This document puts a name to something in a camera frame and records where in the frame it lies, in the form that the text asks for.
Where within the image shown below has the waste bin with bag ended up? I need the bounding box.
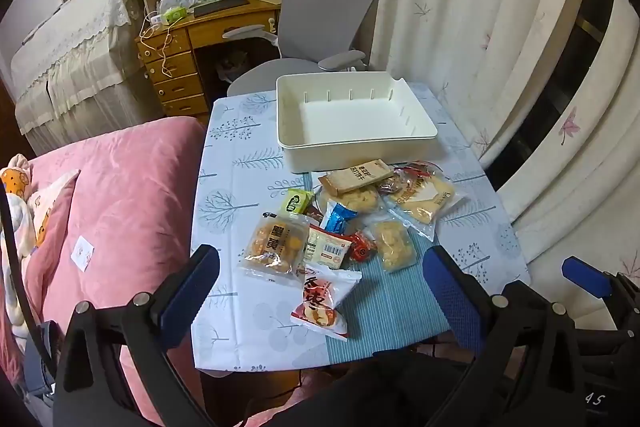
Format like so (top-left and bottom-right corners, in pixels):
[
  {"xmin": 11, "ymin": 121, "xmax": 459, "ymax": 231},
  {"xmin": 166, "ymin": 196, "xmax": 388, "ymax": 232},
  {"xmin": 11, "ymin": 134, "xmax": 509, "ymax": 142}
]
[{"xmin": 215, "ymin": 49, "xmax": 251, "ymax": 82}]

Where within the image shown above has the white barcode snack packet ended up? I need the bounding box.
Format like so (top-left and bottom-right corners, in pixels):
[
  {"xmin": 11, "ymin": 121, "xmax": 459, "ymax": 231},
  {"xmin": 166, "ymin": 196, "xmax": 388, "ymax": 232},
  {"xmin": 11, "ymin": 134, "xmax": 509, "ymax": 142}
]
[{"xmin": 303, "ymin": 225, "xmax": 353, "ymax": 270}]

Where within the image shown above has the cartoon print cloth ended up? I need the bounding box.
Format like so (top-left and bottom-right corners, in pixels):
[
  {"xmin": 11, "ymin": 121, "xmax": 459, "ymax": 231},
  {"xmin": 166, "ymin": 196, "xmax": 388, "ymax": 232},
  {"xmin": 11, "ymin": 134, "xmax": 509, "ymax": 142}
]
[{"xmin": 0, "ymin": 153, "xmax": 81, "ymax": 358}]

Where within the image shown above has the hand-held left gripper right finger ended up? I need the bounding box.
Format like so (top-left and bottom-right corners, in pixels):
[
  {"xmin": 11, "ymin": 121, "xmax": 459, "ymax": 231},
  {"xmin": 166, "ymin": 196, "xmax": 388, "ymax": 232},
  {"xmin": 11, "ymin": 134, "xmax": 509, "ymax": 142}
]
[{"xmin": 422, "ymin": 246, "xmax": 588, "ymax": 427}]

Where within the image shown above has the clear round cookie packet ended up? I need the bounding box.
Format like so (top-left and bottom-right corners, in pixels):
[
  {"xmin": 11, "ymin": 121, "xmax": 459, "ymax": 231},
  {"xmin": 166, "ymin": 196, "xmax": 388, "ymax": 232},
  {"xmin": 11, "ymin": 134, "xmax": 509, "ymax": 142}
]
[{"xmin": 318, "ymin": 184, "xmax": 383, "ymax": 220}]

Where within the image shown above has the cream floral curtain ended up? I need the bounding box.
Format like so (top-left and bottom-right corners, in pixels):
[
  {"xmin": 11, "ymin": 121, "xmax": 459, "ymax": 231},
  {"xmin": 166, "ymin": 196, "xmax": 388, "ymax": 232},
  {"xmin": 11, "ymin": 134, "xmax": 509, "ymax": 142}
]
[{"xmin": 345, "ymin": 0, "xmax": 640, "ymax": 288}]

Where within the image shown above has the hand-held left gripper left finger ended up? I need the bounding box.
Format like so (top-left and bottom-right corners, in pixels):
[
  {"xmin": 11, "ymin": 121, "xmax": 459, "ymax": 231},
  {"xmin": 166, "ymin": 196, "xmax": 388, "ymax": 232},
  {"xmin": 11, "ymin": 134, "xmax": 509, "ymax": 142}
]
[{"xmin": 52, "ymin": 245, "xmax": 221, "ymax": 427}]

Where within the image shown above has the white plastic storage bin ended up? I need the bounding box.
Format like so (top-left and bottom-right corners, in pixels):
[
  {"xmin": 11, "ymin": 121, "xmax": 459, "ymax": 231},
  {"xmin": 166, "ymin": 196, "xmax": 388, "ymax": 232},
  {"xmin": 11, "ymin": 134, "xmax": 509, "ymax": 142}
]
[{"xmin": 276, "ymin": 71, "xmax": 438, "ymax": 174}]

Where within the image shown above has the black cable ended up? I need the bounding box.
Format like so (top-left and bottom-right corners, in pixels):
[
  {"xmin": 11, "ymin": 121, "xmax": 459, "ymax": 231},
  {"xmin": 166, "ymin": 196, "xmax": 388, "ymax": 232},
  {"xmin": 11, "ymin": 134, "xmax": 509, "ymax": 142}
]
[{"xmin": 0, "ymin": 189, "xmax": 57, "ymax": 375}]

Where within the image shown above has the grey blue cloth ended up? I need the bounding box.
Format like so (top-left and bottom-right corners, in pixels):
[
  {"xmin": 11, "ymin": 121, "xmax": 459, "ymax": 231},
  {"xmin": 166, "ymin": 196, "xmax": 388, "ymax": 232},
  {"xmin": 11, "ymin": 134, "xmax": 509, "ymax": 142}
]
[{"xmin": 22, "ymin": 319, "xmax": 63, "ymax": 400}]

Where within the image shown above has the black keyboard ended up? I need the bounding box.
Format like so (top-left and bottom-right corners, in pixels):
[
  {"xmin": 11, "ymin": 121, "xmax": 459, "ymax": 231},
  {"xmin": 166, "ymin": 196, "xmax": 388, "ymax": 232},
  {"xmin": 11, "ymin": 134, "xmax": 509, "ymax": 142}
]
[{"xmin": 192, "ymin": 0, "xmax": 251, "ymax": 18}]

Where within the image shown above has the white cable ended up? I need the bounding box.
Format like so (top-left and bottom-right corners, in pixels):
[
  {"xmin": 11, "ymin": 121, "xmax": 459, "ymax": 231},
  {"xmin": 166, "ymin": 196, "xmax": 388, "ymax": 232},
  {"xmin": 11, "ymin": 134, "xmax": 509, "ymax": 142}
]
[{"xmin": 139, "ymin": 4, "xmax": 176, "ymax": 78}]

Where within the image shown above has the small red candy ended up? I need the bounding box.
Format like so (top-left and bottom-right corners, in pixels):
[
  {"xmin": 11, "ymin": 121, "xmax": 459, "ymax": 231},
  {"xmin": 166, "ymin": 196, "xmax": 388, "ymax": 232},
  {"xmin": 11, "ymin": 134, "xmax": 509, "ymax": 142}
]
[{"xmin": 349, "ymin": 232, "xmax": 377, "ymax": 264}]

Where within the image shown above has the red and white snack packet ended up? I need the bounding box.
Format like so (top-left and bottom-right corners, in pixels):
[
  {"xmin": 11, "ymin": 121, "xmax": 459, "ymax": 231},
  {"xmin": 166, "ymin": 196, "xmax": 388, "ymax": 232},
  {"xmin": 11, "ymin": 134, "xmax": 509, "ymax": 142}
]
[{"xmin": 291, "ymin": 263, "xmax": 363, "ymax": 341}]

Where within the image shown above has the white paper tag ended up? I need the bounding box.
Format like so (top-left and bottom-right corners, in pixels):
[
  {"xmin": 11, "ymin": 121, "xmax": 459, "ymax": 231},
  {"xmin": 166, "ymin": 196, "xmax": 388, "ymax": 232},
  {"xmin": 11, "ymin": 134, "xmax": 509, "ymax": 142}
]
[{"xmin": 71, "ymin": 235, "xmax": 96, "ymax": 270}]

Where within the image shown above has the cream lace cover cloth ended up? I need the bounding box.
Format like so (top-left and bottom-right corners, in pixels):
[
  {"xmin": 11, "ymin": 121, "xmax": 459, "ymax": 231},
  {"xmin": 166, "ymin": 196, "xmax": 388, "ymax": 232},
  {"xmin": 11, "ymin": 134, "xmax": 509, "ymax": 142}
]
[{"xmin": 10, "ymin": 0, "xmax": 166, "ymax": 152}]

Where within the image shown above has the dark brown snack packet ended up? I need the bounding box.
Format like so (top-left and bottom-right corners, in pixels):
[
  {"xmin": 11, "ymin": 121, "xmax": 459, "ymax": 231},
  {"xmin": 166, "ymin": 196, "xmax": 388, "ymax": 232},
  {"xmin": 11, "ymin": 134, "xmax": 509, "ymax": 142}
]
[{"xmin": 376, "ymin": 174, "xmax": 403, "ymax": 195}]

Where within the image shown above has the orange egg pastry packet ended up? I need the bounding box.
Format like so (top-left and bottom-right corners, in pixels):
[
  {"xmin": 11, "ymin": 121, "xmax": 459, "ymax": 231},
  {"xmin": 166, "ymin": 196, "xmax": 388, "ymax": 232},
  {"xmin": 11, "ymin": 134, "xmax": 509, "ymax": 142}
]
[{"xmin": 243, "ymin": 213, "xmax": 311, "ymax": 280}]

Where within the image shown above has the wooden desk with drawers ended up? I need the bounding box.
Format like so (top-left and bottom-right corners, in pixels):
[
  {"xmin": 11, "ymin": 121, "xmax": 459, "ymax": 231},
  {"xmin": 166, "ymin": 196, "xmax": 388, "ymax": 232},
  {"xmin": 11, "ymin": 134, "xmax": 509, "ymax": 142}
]
[{"xmin": 136, "ymin": 0, "xmax": 283, "ymax": 116}]

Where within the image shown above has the blue snack packet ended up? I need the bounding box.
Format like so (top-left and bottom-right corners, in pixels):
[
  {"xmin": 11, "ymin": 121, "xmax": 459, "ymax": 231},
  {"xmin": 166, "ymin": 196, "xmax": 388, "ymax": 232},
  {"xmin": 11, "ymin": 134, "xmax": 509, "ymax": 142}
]
[{"xmin": 320, "ymin": 199, "xmax": 360, "ymax": 235}]

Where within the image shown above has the brown cracker packet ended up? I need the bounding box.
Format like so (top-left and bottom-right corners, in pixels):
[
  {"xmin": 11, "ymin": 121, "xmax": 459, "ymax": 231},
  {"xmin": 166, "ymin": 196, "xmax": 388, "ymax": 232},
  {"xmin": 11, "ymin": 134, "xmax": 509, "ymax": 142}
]
[{"xmin": 318, "ymin": 158, "xmax": 396, "ymax": 196}]

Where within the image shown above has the grey office chair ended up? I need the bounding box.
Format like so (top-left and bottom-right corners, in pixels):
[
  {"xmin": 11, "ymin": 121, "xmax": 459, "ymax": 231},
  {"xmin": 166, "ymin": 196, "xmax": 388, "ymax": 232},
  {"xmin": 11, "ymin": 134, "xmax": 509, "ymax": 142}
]
[{"xmin": 221, "ymin": 0, "xmax": 379, "ymax": 98}]

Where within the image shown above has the dark cloth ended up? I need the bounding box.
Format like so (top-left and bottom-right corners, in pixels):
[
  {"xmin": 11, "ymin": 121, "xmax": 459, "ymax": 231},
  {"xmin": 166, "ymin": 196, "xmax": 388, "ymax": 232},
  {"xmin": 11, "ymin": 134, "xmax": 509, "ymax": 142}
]
[{"xmin": 200, "ymin": 347, "xmax": 481, "ymax": 427}]

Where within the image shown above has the clear yellow pastry packet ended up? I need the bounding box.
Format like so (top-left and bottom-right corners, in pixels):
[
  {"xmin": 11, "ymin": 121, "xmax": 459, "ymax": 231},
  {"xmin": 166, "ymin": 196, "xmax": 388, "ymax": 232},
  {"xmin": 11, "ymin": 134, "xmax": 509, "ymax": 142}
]
[{"xmin": 370, "ymin": 219, "xmax": 418, "ymax": 274}]

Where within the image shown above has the pink blanket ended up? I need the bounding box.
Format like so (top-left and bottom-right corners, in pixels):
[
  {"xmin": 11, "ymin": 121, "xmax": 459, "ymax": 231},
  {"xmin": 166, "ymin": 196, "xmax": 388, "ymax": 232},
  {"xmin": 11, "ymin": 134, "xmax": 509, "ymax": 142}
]
[{"xmin": 0, "ymin": 116, "xmax": 216, "ymax": 427}]

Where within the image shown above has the large yellow cracker packet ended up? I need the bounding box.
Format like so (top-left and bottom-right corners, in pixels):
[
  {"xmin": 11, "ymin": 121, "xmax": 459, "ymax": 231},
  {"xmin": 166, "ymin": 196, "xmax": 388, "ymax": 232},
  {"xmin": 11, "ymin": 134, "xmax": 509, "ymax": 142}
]
[{"xmin": 385, "ymin": 174, "xmax": 466, "ymax": 242}]

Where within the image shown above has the small green snack packet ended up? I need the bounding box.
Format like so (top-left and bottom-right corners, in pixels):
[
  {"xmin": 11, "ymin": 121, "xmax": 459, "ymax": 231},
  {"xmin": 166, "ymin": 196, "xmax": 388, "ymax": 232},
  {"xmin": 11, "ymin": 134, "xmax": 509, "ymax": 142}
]
[{"xmin": 285, "ymin": 188, "xmax": 313, "ymax": 217}]

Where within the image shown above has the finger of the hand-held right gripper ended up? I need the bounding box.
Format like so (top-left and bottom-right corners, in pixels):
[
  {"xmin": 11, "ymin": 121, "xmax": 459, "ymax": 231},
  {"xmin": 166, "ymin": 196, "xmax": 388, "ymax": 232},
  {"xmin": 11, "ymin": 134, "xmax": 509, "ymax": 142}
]
[{"xmin": 562, "ymin": 257, "xmax": 613, "ymax": 299}]

